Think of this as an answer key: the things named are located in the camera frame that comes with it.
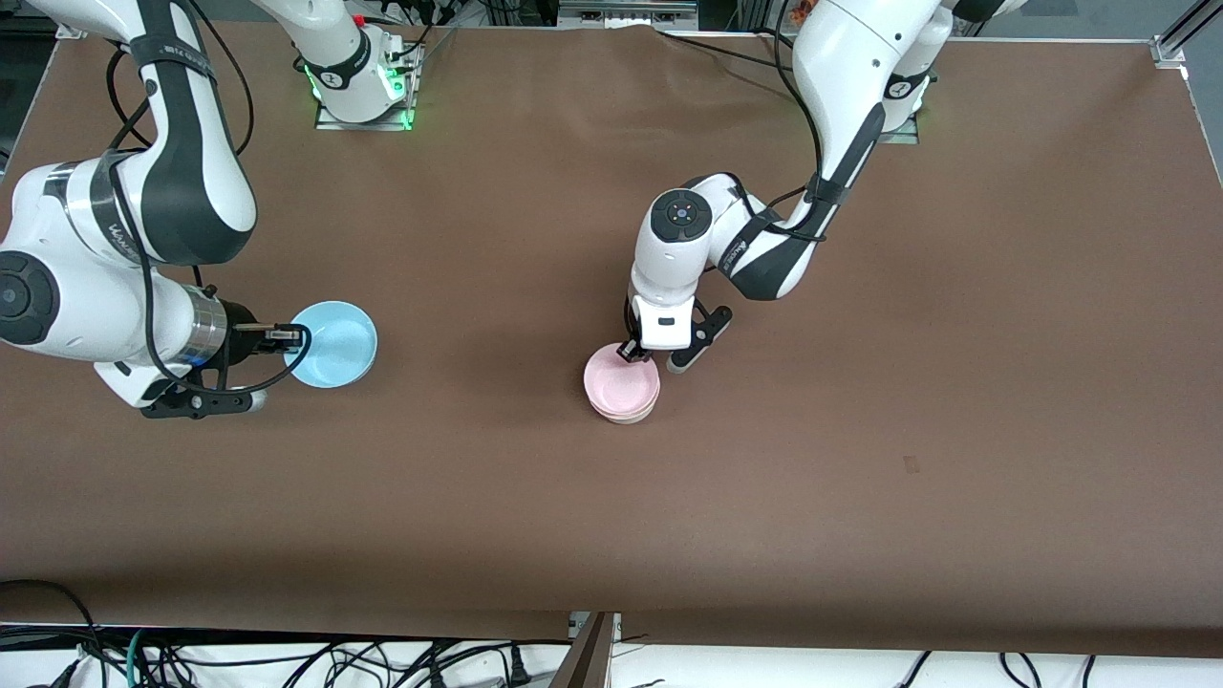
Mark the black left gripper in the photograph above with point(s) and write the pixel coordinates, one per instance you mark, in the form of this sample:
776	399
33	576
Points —
632	351

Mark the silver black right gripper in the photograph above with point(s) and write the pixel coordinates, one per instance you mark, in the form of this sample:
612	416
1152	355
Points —
239	337

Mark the pink bowl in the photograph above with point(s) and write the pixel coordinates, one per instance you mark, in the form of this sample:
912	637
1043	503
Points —
621	382

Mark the light blue bowl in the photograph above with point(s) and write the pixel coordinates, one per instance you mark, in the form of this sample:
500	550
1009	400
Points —
339	349

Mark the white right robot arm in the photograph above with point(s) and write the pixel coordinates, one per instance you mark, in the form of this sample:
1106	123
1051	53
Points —
96	306

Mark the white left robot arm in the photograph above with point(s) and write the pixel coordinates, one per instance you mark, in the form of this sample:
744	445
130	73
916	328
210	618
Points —
850	57

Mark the white bowl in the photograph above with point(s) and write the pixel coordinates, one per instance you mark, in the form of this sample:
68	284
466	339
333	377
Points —
626	420

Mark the brown table cover sheet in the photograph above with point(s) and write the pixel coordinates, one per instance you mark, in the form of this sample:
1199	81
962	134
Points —
611	497

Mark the black power plug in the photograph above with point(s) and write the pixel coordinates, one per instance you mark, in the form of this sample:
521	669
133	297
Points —
518	666

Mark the aluminium extrusion beam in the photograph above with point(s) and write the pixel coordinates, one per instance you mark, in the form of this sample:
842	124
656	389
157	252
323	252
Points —
1194	24

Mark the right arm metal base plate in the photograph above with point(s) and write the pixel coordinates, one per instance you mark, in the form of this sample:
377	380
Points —
363	125

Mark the aluminium frame post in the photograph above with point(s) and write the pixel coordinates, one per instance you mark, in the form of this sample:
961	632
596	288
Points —
588	659

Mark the aluminium rail unit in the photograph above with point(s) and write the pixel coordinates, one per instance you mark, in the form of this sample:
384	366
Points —
626	11

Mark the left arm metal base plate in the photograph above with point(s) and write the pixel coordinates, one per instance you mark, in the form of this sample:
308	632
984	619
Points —
908	138

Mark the silver corner bracket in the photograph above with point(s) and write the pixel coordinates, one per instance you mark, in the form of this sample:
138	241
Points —
1170	50
69	32

